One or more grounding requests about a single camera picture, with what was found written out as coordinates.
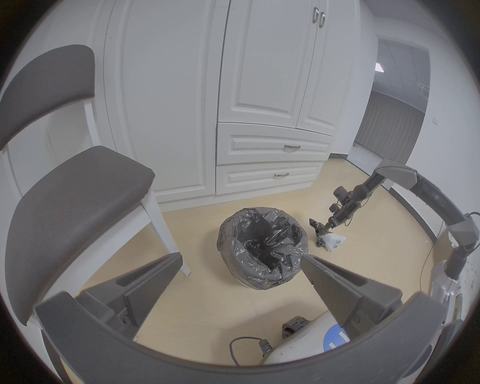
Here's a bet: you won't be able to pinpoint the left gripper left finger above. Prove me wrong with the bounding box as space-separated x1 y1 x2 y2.
79 252 184 340

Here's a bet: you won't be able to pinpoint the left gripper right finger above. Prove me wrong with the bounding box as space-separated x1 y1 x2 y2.
301 254 404 339

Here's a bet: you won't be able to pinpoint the black plastic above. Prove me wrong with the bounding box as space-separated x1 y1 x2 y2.
309 217 328 248

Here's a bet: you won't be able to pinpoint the black plastic bag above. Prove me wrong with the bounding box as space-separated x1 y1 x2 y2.
216 206 309 292

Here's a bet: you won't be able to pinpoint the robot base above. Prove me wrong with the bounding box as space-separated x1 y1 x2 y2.
260 262 464 366

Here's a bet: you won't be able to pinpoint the white printed wrapper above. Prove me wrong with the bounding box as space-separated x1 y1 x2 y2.
322 233 346 251

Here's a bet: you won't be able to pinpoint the grey curtain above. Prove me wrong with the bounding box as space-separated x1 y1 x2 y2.
354 90 427 166

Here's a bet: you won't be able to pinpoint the white chair grey cushions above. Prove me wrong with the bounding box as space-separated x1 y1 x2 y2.
0 44 193 331

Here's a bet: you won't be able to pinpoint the white wardrobe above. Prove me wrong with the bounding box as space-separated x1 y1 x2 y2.
92 0 363 205

